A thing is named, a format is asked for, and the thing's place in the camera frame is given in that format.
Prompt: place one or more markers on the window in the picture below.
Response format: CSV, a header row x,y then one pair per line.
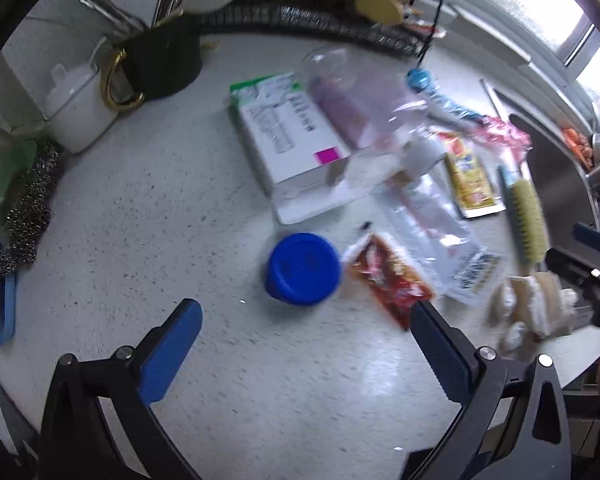
x,y
540,5

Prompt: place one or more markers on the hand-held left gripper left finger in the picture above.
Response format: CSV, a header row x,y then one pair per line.
x,y
172,350

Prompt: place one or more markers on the white crumpled paper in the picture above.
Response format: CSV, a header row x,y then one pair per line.
x,y
530,300

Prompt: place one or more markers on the blue round lid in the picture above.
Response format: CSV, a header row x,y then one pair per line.
x,y
302,270

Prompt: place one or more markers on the clear plastic bottle purple label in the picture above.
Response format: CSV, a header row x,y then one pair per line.
x,y
350,105

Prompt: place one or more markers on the stainless steel sink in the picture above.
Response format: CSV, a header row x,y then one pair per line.
x,y
555,170

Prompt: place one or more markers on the steel wool scrubber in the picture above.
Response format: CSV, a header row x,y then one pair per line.
x,y
27,210

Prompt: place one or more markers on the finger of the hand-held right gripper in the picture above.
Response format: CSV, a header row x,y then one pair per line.
x,y
570,266
587,235

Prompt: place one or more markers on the yellow bristle brush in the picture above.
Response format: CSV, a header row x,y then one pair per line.
x,y
527,215

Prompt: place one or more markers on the white cardboard box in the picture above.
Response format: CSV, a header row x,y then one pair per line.
x,y
285,145

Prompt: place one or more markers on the red sauce packet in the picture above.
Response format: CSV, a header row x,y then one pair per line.
x,y
390,280

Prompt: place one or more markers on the white lidded container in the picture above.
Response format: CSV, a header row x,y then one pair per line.
x,y
77,107

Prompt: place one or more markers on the black utensil holder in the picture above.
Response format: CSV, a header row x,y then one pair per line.
x,y
162,57

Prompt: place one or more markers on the green translucent container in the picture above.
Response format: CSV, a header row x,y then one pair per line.
x,y
7,175

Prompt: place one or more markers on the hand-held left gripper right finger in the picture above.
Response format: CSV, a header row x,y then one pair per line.
x,y
440,355

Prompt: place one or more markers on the blue sponge holder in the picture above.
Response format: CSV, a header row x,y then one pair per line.
x,y
5,310

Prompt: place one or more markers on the pink plastic wrapper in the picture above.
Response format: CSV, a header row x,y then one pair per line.
x,y
500,132

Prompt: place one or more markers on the blue plastic wrapper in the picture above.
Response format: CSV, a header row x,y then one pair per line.
x,y
420,81

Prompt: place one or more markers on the yellow sauce packet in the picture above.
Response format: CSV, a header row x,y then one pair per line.
x,y
467,175

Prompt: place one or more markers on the clear plastic bag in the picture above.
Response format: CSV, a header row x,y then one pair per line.
x,y
445,240

